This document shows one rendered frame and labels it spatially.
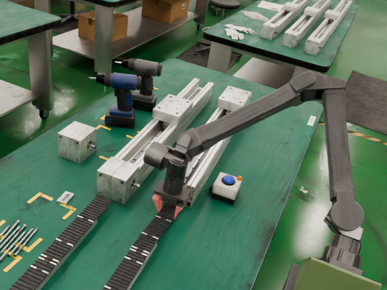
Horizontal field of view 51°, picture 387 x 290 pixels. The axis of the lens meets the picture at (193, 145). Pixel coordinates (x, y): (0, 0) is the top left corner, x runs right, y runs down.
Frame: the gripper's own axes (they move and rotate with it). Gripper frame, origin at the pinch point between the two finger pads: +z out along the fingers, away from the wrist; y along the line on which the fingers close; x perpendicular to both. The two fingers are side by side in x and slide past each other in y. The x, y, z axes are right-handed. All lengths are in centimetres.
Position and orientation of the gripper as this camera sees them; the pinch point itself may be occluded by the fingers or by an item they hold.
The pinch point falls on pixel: (167, 213)
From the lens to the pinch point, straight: 127.1
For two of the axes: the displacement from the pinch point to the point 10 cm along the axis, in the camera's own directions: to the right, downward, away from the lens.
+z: -1.9, 8.6, 4.8
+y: -9.4, -2.9, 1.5
